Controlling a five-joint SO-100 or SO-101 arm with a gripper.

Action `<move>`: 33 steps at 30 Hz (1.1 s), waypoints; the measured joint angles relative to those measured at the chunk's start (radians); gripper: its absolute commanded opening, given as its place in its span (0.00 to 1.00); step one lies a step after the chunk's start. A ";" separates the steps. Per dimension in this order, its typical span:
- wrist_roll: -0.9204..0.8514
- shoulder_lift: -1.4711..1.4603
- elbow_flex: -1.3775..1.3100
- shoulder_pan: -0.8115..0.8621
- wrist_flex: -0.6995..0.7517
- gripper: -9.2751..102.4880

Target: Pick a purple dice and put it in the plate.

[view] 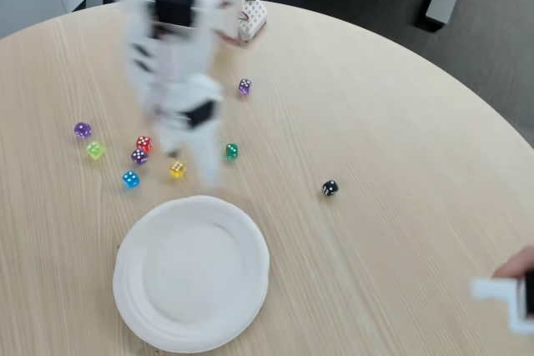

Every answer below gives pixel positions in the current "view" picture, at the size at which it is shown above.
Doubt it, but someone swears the person's hand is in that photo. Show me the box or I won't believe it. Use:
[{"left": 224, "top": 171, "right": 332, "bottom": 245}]
[{"left": 491, "top": 245, "right": 534, "bottom": 280}]

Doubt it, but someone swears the blue translucent die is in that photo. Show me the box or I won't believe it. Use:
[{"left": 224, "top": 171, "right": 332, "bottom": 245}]
[{"left": 121, "top": 170, "right": 141, "bottom": 190}]

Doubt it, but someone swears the white leader arm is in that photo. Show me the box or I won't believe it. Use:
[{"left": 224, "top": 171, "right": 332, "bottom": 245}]
[{"left": 469, "top": 270, "right": 534, "bottom": 334}]

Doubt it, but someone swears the white paper plate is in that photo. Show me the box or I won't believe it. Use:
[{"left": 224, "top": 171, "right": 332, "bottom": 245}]
[{"left": 112, "top": 194, "right": 271, "bottom": 353}]

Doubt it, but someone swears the lime green translucent die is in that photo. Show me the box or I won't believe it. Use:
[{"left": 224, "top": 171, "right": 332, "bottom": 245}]
[{"left": 86, "top": 141, "right": 106, "bottom": 161}]

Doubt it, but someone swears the red black wrist cable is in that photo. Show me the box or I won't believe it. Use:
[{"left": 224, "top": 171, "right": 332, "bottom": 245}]
[{"left": 212, "top": 28, "right": 245, "bottom": 51}]

